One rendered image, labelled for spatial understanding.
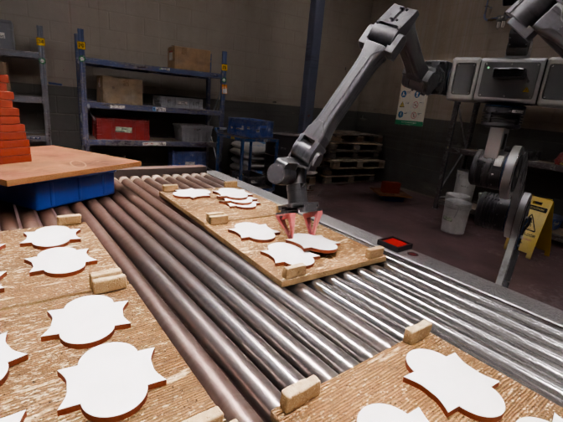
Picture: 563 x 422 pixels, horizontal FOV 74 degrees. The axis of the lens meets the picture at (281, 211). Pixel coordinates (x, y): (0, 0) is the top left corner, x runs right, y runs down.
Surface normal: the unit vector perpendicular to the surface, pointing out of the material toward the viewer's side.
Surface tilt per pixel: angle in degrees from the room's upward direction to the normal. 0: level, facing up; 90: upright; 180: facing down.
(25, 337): 0
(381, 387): 0
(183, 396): 0
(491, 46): 90
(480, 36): 90
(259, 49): 90
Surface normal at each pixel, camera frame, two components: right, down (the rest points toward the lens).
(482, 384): 0.09, -0.96
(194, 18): 0.51, 0.29
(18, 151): 0.92, 0.18
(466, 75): -0.63, 0.16
